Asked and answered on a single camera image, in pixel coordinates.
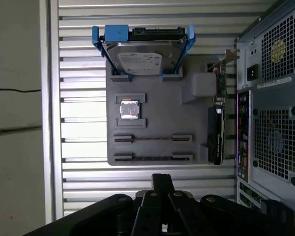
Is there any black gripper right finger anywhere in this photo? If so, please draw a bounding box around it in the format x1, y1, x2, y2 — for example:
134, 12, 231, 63
162, 174, 295, 236

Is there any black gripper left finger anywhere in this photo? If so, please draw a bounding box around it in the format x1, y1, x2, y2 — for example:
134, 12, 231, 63
22, 174, 163, 236

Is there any RAM stick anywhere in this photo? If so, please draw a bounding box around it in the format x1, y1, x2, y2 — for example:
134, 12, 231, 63
114, 155, 194, 161
114, 138, 194, 144

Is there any graphics card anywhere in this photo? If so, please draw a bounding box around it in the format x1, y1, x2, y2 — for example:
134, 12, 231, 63
207, 49, 240, 165

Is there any grey parts rack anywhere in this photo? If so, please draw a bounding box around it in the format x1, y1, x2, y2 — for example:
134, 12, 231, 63
105, 55, 236, 167

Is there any silver CPU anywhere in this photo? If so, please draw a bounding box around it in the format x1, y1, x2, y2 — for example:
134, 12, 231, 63
119, 99, 141, 120

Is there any black open PC case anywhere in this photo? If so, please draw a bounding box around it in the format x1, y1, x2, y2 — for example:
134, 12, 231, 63
235, 0, 295, 217

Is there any hard disk in blue carrier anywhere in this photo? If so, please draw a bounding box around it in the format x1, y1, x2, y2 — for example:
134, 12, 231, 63
91, 24, 196, 81

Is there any thin black floor cable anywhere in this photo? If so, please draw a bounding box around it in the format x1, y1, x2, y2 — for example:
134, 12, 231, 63
0, 88, 43, 94

